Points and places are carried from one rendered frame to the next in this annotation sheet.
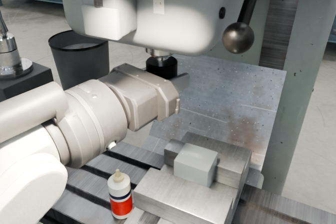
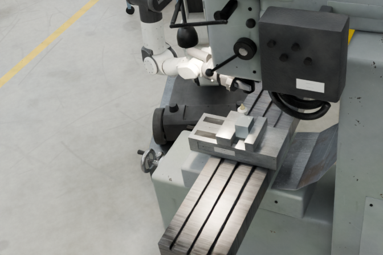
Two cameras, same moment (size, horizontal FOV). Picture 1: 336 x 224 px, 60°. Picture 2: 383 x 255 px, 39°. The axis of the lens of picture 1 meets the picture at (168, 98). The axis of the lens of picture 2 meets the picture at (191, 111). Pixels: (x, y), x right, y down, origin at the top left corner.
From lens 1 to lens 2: 1.82 m
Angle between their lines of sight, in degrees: 75
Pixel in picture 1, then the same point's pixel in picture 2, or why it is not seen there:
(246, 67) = not seen: hidden behind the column
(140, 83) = not seen: hidden behind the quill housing
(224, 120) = (324, 157)
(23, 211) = (186, 72)
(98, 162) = (274, 110)
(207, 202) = (225, 131)
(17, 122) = (195, 55)
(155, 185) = (233, 116)
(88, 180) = (261, 109)
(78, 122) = (205, 66)
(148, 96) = (224, 77)
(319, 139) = not seen: outside the picture
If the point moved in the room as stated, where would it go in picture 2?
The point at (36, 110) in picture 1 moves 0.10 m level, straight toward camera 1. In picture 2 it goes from (199, 56) to (175, 66)
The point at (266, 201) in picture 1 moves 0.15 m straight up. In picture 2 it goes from (256, 176) to (254, 146)
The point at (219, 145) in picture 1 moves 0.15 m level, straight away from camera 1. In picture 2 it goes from (277, 143) to (320, 145)
